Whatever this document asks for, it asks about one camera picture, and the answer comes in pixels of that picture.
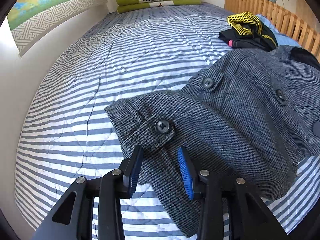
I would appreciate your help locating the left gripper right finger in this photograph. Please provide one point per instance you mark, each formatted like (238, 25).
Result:
(249, 217)

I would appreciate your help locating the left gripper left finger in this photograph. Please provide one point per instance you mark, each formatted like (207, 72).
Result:
(72, 216)

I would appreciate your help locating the grey checked button jacket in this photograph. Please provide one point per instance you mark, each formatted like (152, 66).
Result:
(252, 113)

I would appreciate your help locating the blue white striped quilt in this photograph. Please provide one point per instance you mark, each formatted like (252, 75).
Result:
(67, 133)

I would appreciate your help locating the light blue shirt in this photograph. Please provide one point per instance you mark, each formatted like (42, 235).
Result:
(282, 39)

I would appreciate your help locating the green folded blanket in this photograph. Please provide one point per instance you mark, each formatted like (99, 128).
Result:
(131, 5)

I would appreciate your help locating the black yellow mesh garment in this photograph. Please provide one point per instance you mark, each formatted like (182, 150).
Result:
(247, 31)

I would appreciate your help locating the wooden slatted headboard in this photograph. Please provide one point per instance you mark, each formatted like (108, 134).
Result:
(284, 21)

